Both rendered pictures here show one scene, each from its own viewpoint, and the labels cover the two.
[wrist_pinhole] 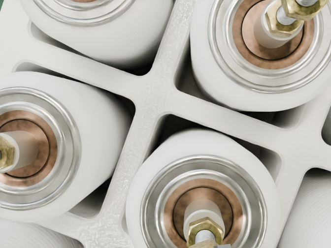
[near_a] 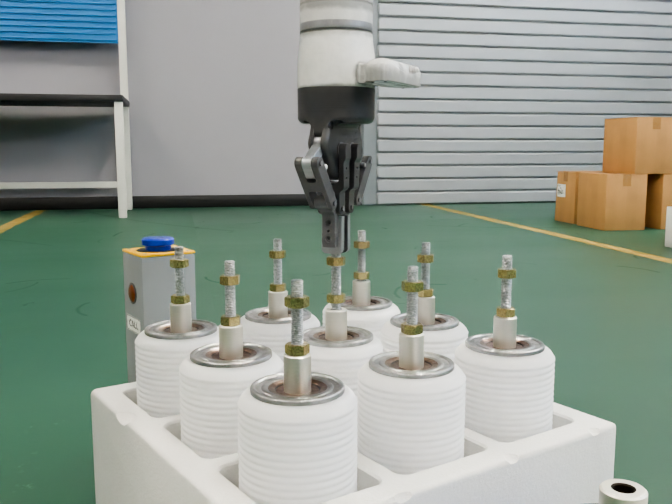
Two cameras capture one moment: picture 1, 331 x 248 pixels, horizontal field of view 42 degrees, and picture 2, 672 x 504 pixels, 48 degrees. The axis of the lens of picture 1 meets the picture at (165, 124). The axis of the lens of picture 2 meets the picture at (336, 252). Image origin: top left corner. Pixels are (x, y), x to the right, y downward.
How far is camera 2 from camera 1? 0.71 m
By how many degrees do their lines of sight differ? 78
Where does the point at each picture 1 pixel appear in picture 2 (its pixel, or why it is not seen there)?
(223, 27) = (427, 355)
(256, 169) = (340, 351)
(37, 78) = (455, 332)
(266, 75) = (387, 356)
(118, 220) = not seen: hidden behind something
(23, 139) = (426, 309)
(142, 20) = (458, 355)
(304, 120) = not seen: hidden behind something
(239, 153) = (355, 351)
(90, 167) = (395, 331)
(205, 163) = (361, 340)
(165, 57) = not seen: hidden behind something
